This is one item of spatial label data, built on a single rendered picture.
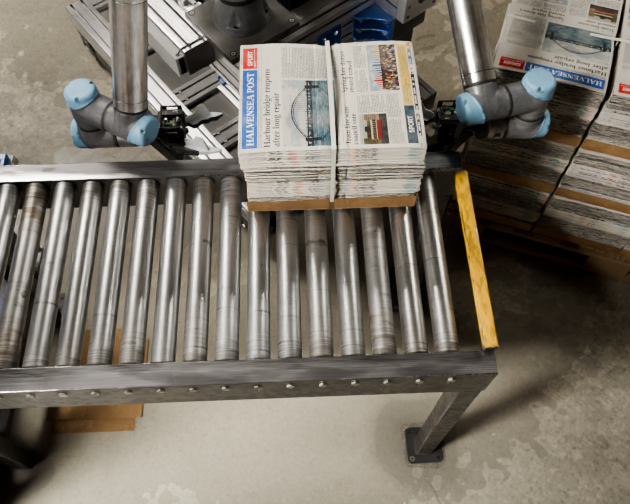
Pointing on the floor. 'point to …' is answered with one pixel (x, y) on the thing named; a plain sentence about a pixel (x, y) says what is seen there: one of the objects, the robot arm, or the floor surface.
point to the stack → (593, 48)
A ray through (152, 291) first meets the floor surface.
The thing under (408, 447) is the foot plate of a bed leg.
